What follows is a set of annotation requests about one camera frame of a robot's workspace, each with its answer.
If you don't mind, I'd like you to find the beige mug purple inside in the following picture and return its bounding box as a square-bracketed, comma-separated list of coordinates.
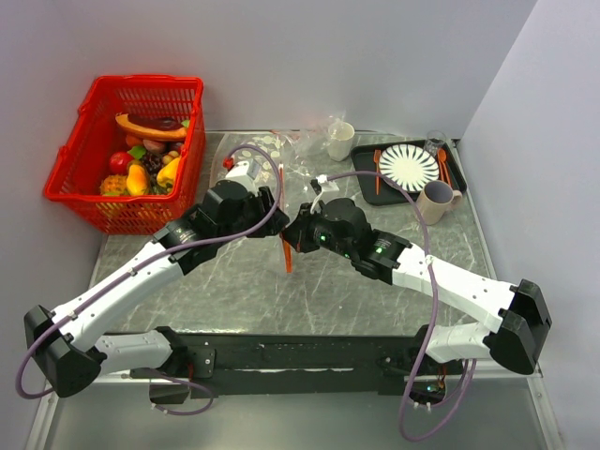
[416, 180, 463, 226]

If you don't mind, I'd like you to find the striped white plate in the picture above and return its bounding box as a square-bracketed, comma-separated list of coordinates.
[379, 143, 440, 193]

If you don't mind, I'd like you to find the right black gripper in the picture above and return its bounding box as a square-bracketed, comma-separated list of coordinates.
[281, 202, 355, 260]

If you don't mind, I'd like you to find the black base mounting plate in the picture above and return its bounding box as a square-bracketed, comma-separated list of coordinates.
[128, 330, 519, 399]

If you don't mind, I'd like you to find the polka dot zip bag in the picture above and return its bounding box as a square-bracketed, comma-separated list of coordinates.
[209, 132, 293, 189]

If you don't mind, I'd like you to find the green leaf toy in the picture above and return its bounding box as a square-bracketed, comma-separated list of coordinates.
[127, 145, 147, 161]

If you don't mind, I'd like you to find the red plastic basket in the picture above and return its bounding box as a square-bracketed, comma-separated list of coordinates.
[44, 74, 205, 235]

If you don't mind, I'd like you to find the red apple toy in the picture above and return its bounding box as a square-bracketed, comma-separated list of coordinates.
[109, 152, 134, 175]

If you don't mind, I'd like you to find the aluminium rail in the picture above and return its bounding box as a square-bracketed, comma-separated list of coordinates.
[27, 339, 544, 442]

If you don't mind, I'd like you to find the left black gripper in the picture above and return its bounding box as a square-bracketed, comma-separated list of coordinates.
[217, 186, 290, 246]

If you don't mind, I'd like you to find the yellow bell pepper toy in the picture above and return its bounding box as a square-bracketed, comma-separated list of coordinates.
[157, 157, 181, 189]

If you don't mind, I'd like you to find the orange plastic fork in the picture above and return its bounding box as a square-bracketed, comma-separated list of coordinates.
[373, 149, 382, 195]

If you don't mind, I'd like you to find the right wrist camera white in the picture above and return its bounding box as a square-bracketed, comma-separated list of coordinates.
[309, 174, 339, 214]

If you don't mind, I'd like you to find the cream ceramic mug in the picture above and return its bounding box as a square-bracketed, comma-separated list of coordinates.
[327, 120, 355, 162]

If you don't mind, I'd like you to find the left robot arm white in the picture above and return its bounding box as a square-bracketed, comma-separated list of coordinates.
[24, 180, 289, 398]

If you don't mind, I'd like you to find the crumpled clear plastic bag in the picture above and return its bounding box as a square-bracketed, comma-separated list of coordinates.
[271, 112, 353, 169]

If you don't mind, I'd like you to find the clear drinking glass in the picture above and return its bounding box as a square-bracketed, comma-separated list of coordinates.
[424, 130, 446, 157]

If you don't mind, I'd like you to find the orange plastic spoon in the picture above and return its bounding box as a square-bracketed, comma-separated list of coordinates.
[437, 147, 452, 186]

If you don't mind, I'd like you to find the orange mango toy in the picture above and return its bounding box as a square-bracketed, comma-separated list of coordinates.
[126, 164, 150, 197]

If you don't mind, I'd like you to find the dark grape bunch toy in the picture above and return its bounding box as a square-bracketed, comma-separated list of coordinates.
[141, 152, 163, 177]

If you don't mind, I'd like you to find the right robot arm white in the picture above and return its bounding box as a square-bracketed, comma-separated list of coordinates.
[283, 198, 552, 375]

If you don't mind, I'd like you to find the spiky yellow fruit toy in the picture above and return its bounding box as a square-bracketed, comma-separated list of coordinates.
[99, 174, 128, 197]

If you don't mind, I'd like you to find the clear zip bag orange zipper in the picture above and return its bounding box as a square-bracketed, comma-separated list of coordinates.
[276, 161, 301, 274]

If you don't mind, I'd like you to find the black serving tray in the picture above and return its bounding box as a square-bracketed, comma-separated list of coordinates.
[351, 138, 469, 207]

